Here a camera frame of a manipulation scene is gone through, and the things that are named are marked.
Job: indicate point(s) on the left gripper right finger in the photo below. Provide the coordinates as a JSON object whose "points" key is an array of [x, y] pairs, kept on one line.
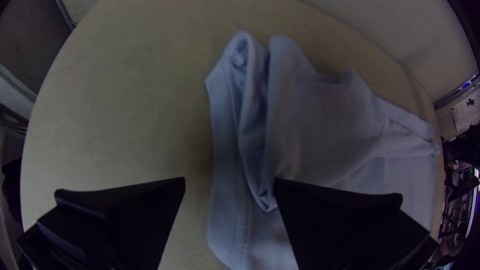
{"points": [[345, 228]]}

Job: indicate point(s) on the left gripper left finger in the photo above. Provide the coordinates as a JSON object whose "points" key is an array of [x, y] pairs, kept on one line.
{"points": [[120, 225]]}

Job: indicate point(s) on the white t-shirt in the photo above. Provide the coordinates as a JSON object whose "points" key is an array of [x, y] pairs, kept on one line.
{"points": [[318, 131]]}

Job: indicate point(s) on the white paper poster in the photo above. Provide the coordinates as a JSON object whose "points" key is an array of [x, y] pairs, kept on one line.
{"points": [[467, 110]]}

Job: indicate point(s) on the grey metal partition post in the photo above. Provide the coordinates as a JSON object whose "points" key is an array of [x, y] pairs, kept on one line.
{"points": [[455, 92]]}

